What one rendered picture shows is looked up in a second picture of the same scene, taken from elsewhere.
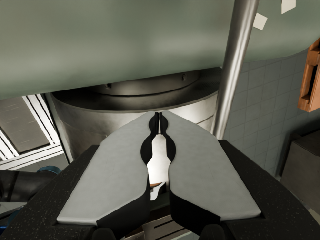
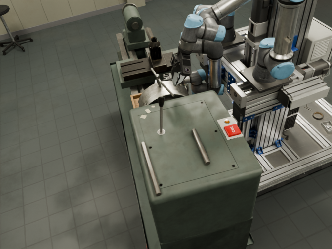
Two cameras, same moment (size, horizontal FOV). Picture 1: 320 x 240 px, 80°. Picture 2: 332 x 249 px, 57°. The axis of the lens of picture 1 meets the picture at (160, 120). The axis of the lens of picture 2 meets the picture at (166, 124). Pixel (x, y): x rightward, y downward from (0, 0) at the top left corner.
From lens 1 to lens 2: 1.48 m
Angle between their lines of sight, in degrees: 26
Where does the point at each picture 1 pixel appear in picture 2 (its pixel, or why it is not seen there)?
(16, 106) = not seen: hidden behind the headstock
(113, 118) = (179, 93)
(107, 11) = (182, 101)
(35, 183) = (200, 89)
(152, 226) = (146, 68)
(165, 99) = (167, 98)
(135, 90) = not seen: hidden behind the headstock
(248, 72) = (23, 204)
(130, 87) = not seen: hidden behind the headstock
